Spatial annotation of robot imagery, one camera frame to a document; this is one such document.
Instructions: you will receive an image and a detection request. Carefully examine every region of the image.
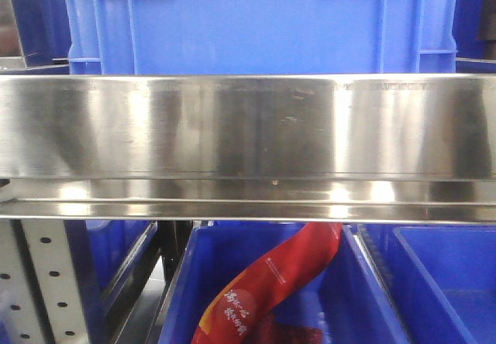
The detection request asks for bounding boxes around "perforated metal rack upright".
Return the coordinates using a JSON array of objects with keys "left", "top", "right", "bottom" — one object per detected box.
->
[{"left": 1, "top": 219, "right": 91, "bottom": 343}]

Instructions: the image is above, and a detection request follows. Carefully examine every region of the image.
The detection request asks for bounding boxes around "red printed bag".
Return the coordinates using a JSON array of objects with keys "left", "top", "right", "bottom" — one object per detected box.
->
[{"left": 191, "top": 222, "right": 343, "bottom": 343}]

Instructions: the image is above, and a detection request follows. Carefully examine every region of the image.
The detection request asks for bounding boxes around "large blue crate upper shelf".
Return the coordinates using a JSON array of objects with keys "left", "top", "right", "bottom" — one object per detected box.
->
[{"left": 66, "top": 0, "right": 456, "bottom": 74}]

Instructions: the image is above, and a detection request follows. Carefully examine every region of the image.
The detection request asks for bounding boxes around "stainless steel shelf rail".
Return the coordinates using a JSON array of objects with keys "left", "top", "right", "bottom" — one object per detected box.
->
[{"left": 1, "top": 74, "right": 495, "bottom": 225}]

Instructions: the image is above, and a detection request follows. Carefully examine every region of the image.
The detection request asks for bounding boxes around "blue bin lower right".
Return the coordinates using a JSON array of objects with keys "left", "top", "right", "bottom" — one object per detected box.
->
[{"left": 358, "top": 225, "right": 495, "bottom": 343}]

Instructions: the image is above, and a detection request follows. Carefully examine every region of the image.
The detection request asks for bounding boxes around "blue bin lower middle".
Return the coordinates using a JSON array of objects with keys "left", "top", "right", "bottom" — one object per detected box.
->
[{"left": 158, "top": 223, "right": 409, "bottom": 343}]

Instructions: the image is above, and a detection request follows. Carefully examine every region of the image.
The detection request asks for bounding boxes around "blue bin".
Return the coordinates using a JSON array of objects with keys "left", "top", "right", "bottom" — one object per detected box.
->
[
  {"left": 358, "top": 225, "right": 495, "bottom": 343},
  {"left": 158, "top": 223, "right": 409, "bottom": 343}
]

